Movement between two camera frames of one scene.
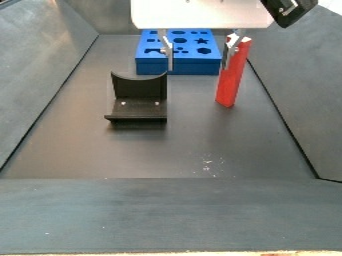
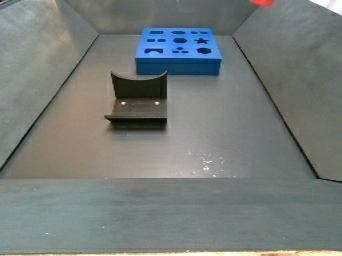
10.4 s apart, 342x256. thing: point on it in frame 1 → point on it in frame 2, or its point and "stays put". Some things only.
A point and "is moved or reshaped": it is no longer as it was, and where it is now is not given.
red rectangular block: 233,74 is moved or reshaped
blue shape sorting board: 197,54 stays put
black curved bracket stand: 141,101 stays put
